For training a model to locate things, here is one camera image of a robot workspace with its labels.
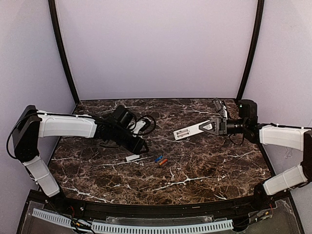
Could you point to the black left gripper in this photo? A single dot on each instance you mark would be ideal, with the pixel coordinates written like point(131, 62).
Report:
point(136, 143)

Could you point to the black front rail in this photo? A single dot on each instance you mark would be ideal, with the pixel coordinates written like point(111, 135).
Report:
point(227, 208)

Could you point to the black right frame post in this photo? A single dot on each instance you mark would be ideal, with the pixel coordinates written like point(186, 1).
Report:
point(252, 49)

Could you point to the black left frame post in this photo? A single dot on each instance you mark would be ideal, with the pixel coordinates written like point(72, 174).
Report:
point(61, 50)

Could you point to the white slotted cable duct left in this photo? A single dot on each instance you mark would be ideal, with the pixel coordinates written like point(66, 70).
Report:
point(52, 217)

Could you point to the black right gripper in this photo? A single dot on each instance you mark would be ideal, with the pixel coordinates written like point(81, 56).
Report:
point(223, 126)

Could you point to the white remote control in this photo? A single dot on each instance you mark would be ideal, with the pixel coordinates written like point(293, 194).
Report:
point(188, 131)

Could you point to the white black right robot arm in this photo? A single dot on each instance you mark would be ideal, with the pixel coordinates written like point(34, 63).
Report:
point(299, 138)

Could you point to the white battery cover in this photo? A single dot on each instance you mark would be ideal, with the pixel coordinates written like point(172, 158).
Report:
point(132, 157)

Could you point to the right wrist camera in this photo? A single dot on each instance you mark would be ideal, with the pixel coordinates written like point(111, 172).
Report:
point(220, 107)

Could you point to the black frame post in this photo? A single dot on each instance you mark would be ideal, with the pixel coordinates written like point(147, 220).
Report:
point(61, 50)
point(252, 49)

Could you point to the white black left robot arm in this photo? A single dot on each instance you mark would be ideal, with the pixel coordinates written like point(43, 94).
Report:
point(121, 126)

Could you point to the blue AA battery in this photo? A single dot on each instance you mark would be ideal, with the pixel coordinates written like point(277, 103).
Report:
point(158, 159)

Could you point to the orange AA battery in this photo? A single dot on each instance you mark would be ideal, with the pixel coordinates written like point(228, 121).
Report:
point(163, 162)

